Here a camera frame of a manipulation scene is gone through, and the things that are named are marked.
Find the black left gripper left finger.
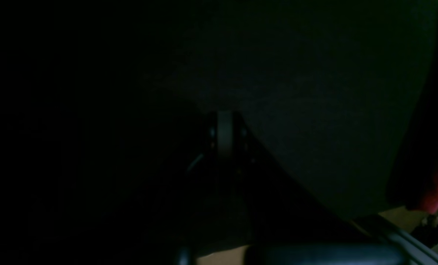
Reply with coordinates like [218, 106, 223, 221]
[133, 111, 226, 265]

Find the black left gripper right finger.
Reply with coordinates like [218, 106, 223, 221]
[225, 112, 407, 265]

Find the black table cloth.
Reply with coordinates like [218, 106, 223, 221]
[0, 0, 438, 218]

